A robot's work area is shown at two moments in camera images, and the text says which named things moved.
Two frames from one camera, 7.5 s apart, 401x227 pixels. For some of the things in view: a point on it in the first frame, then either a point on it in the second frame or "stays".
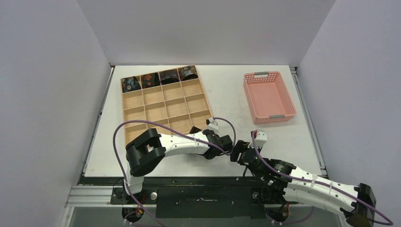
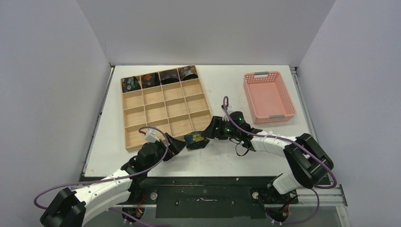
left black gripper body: x=207 y=157 -> x=161 y=151
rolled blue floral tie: x=130 y=83 stays
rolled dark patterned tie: x=169 y=77 stays
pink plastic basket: x=268 y=97 stays
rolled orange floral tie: x=150 y=80 stays
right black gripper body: x=237 y=150 -> x=216 y=127
